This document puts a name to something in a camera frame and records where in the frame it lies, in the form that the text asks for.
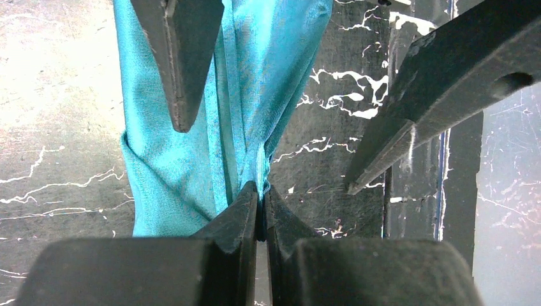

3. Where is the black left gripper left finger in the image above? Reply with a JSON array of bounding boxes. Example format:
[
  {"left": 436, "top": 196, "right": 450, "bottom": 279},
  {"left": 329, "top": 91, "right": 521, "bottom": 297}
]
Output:
[{"left": 15, "top": 182, "right": 258, "bottom": 305}]

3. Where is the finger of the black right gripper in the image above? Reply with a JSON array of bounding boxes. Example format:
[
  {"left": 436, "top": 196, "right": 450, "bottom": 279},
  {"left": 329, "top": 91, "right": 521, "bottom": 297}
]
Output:
[
  {"left": 131, "top": 0, "right": 224, "bottom": 133},
  {"left": 345, "top": 1, "right": 540, "bottom": 195}
]

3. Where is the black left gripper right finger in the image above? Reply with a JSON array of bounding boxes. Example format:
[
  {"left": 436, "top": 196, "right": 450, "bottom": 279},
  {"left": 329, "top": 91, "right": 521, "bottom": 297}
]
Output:
[{"left": 265, "top": 189, "right": 483, "bottom": 305}]

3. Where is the teal cloth napkin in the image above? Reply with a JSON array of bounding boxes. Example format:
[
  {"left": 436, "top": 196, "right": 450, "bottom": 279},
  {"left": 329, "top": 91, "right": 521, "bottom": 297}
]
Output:
[{"left": 113, "top": 1, "right": 333, "bottom": 237}]

